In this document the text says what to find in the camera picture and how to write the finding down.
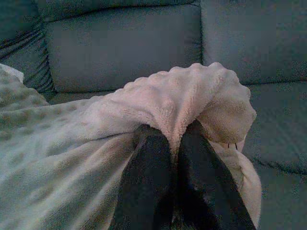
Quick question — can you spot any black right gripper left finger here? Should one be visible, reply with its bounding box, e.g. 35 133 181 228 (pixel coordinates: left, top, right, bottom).
114 125 177 230

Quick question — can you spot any dark green leather sofa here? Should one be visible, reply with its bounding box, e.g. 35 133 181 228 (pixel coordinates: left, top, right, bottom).
0 0 307 230

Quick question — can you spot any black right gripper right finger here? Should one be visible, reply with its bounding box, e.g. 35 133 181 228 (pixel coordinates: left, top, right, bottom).
177 119 256 230

